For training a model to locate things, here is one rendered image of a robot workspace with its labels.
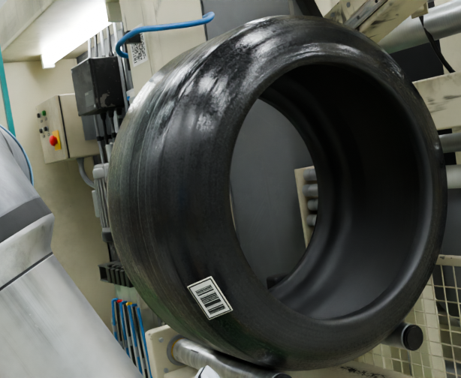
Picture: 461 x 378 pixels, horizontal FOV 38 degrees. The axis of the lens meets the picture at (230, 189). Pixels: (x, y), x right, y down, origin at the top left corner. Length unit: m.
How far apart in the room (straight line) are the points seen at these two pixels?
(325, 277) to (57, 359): 0.99
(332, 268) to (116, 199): 0.52
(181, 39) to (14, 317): 1.02
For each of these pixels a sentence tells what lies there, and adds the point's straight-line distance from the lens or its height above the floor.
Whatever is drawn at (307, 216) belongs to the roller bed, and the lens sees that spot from 1.65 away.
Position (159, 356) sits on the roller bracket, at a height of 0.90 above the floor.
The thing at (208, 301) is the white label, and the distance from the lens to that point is 0.95.
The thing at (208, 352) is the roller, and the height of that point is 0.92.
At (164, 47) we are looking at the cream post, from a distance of 1.36.
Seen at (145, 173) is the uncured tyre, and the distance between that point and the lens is 0.96.
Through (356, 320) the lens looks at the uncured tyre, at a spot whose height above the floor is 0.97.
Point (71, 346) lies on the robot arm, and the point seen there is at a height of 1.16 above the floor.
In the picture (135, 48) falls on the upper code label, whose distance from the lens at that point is 1.42.
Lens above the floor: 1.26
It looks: 3 degrees down
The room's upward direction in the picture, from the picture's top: 9 degrees counter-clockwise
